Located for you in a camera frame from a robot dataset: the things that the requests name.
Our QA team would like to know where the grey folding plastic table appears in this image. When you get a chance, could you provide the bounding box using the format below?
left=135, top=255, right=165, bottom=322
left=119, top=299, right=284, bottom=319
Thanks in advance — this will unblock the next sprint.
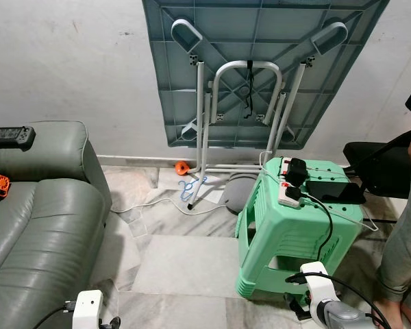
left=142, top=0, right=391, bottom=208

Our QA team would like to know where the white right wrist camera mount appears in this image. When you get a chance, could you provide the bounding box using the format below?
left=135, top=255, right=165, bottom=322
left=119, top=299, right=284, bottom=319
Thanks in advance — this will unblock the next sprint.
left=299, top=261, right=340, bottom=310

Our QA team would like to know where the white power strip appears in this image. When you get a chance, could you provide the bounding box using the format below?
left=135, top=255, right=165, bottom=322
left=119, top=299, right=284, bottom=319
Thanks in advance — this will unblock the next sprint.
left=277, top=157, right=304, bottom=208

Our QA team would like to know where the black power adapter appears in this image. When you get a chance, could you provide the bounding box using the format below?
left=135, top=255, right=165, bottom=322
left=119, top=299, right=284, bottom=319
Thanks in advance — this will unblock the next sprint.
left=288, top=158, right=309, bottom=187

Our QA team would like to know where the black game controller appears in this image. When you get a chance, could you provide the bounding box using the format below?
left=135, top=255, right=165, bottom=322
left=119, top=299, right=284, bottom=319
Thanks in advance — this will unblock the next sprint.
left=0, top=126, right=36, bottom=152

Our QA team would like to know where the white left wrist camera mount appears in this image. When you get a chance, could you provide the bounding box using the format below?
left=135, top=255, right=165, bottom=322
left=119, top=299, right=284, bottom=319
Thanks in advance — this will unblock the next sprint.
left=72, top=290, right=105, bottom=329

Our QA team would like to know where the grey-green leather sofa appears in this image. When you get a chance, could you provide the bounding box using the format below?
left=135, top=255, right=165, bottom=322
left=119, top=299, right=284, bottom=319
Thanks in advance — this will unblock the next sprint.
left=0, top=121, right=113, bottom=329

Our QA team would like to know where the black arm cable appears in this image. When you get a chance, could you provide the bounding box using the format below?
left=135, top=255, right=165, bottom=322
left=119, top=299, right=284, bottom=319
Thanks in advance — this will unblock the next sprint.
left=285, top=271, right=393, bottom=329
left=31, top=304, right=76, bottom=329

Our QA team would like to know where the black tablet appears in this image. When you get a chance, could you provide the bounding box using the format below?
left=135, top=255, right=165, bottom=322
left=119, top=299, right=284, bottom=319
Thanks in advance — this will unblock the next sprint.
left=306, top=180, right=368, bottom=206

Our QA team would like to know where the black hanging strap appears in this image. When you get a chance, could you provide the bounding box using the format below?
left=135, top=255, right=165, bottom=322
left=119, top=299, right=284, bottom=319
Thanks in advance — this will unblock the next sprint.
left=243, top=60, right=256, bottom=123

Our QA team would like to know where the grey round cushion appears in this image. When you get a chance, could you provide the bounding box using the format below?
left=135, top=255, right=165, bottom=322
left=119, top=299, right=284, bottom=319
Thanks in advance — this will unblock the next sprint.
left=223, top=173, right=262, bottom=215

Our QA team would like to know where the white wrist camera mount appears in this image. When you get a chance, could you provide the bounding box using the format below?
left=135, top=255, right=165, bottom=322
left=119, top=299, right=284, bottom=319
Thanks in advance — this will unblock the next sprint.
left=299, top=261, right=340, bottom=310
left=72, top=290, right=105, bottom=329

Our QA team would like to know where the black plug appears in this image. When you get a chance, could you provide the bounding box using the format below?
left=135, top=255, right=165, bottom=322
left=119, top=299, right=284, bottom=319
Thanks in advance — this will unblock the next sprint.
left=284, top=186, right=303, bottom=204

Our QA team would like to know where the black power cable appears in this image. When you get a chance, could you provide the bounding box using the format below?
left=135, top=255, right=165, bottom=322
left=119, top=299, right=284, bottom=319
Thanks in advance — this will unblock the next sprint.
left=298, top=194, right=334, bottom=267

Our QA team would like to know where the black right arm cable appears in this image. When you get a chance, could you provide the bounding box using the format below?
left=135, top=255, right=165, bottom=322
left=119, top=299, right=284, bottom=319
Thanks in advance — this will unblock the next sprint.
left=285, top=271, right=393, bottom=329

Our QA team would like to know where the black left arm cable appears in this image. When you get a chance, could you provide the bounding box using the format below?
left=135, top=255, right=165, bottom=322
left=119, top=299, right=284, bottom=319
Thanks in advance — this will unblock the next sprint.
left=31, top=304, right=76, bottom=329

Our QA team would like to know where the black chair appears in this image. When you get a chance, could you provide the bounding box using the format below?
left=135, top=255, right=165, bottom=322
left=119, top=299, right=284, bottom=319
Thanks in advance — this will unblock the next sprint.
left=342, top=129, right=411, bottom=201

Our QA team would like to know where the blue plastic hanger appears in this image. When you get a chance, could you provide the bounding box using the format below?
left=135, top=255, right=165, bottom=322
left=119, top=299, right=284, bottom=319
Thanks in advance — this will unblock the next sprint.
left=177, top=176, right=208, bottom=204

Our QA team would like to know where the green plastic stool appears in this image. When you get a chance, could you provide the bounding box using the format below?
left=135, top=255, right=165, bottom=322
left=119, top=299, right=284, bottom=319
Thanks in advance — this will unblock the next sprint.
left=234, top=156, right=366, bottom=302

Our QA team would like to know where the person in grey trousers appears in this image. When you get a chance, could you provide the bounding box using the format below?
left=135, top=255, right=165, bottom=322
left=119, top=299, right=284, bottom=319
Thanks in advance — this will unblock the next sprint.
left=372, top=74, right=411, bottom=329

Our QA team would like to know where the white floor cable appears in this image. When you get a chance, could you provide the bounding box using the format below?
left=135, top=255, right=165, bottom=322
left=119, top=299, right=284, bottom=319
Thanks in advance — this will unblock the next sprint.
left=112, top=194, right=227, bottom=217

